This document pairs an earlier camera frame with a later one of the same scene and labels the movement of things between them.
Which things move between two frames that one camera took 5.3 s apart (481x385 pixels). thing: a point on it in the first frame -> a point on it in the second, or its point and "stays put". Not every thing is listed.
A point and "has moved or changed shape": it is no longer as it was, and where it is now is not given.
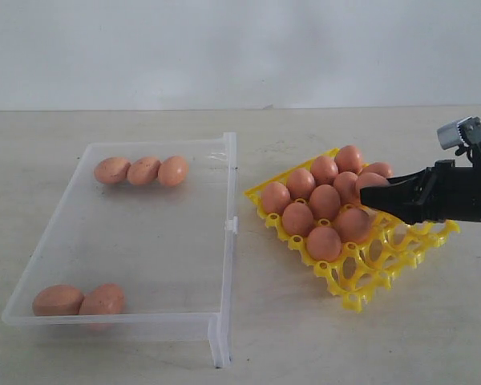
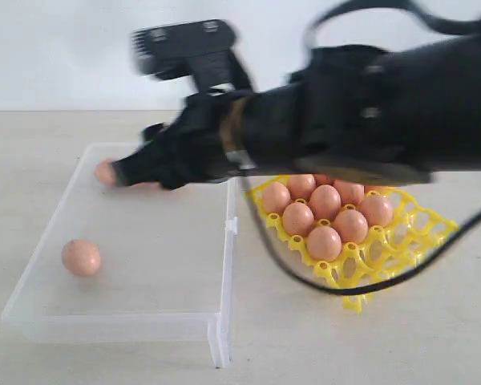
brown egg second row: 325,202 stays put
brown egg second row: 370,180 -> 377,208
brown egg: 274,196 stays put
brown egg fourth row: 324,244 stays put
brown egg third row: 379,168 has moved or changed shape
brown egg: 107,298 -> 80,257
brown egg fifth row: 353,224 stays put
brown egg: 301,183 stays put
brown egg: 111,169 stays put
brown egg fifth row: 297,219 stays put
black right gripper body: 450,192 -> 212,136
